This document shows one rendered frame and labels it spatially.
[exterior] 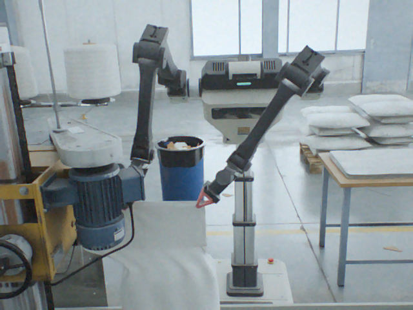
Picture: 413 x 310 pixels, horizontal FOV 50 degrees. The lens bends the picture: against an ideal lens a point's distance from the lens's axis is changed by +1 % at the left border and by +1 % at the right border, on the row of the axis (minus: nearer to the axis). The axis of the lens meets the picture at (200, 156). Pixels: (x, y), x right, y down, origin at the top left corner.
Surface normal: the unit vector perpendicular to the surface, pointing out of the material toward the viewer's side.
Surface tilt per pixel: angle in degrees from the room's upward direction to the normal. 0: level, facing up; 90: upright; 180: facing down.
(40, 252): 90
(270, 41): 90
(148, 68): 98
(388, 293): 0
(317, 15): 90
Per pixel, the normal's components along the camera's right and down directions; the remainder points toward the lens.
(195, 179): 0.58, 0.27
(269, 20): -0.02, 0.31
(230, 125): -0.03, 0.85
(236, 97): -0.07, -0.53
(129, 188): 0.39, 0.27
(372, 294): -0.04, -0.95
